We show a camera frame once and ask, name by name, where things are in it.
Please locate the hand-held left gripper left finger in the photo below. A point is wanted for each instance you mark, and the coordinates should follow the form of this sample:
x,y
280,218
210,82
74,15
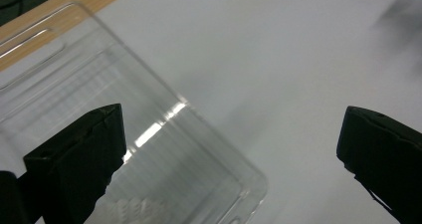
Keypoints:
x,y
79,157

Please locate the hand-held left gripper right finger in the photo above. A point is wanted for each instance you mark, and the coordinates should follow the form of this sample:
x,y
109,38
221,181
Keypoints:
x,y
384,151

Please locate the clear plastic box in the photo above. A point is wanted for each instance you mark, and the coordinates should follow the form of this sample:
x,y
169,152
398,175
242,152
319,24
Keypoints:
x,y
99,84

